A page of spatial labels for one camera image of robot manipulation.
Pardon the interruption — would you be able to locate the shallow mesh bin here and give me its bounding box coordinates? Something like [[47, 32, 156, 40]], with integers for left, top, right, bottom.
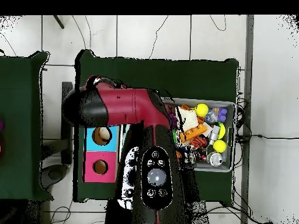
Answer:
[[161, 96, 237, 173]]

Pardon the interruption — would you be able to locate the cream yellow cloth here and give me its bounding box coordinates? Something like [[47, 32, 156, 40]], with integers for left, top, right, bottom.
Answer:
[[175, 106, 199, 132]]

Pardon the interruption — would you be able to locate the purple spiky toy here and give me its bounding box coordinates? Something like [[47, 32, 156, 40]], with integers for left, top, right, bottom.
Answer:
[[169, 113, 179, 129]]

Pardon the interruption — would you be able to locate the dark green side tablecloth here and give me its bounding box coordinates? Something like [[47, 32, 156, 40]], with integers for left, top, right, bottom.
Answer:
[[0, 51, 54, 202]]

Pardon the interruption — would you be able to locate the yellow tennis ball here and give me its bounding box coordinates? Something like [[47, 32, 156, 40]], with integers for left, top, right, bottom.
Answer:
[[194, 103, 209, 117]]

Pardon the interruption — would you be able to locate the orange toy brick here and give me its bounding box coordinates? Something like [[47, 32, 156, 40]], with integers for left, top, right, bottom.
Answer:
[[180, 123, 208, 143]]

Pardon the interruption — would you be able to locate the wooden box with three holes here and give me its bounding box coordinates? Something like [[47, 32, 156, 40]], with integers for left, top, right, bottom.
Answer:
[[82, 125, 120, 183]]

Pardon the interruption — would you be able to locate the black stand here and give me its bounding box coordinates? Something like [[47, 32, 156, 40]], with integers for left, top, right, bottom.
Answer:
[[41, 81, 74, 190]]

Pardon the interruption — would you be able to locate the smooth yellow ball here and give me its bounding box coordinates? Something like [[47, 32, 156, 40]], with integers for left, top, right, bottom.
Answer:
[[213, 139, 227, 153]]

